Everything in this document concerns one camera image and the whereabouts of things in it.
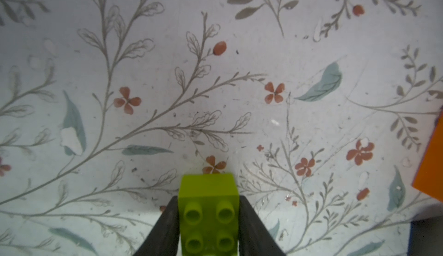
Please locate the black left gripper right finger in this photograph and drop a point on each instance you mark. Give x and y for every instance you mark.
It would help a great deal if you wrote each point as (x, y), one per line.
(254, 239)

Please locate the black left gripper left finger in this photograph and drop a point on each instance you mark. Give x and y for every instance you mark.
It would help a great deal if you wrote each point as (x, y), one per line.
(164, 237)

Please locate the long lime green lego brick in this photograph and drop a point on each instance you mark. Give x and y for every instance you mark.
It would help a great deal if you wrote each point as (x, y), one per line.
(209, 215)

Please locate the orange lego brick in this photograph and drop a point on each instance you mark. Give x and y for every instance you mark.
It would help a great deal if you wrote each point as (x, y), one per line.
(429, 176)

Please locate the black small lego piece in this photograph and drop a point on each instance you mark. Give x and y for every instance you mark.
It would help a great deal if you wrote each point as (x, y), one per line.
(426, 237)

